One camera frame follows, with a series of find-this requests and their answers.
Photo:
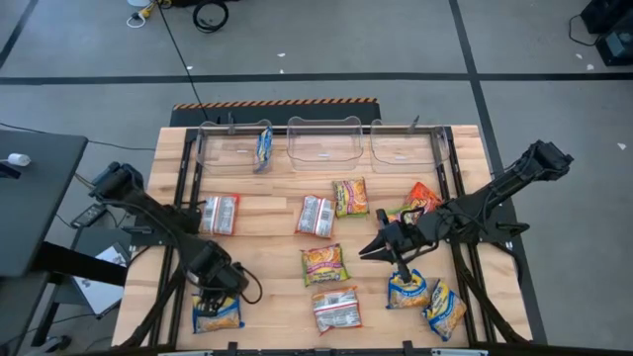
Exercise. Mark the orange ramen noodle pack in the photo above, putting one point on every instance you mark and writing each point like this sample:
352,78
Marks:
420,195
315,216
337,310

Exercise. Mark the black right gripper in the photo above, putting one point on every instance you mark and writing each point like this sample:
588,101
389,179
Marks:
415,235

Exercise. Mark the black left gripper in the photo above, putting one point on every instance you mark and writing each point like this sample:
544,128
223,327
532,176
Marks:
215,269

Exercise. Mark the black desk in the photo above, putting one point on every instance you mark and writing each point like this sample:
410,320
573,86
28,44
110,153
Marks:
34,198

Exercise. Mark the black equipment case with screen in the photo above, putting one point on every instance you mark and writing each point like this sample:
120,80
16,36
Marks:
615,47

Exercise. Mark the black power adapter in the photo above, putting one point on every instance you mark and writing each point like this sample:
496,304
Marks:
89,215

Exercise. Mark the blue yellow ramen noodle pack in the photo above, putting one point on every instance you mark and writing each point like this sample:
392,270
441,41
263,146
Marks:
217,322
263,148
444,311
415,294

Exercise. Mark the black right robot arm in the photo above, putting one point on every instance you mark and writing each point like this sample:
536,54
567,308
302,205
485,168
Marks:
494,190

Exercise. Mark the small white desk object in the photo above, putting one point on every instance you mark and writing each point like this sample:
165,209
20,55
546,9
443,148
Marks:
19,159

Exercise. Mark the black desk crossbeam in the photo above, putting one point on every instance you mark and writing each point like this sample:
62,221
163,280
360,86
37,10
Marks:
74,262

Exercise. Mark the black aluminium table frame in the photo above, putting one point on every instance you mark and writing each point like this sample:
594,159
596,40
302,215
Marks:
321,352

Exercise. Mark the black desk leg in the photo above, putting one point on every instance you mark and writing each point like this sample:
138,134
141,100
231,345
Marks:
47,316

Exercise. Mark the black hazard-striped floor mat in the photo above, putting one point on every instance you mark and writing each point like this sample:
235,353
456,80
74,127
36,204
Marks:
277,113

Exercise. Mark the white printed sheet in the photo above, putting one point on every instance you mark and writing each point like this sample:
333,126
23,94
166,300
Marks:
99,292

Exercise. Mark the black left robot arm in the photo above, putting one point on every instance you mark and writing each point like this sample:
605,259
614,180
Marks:
163,220

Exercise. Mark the clear plastic bin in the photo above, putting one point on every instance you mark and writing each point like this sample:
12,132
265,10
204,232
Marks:
405,148
222,153
324,146

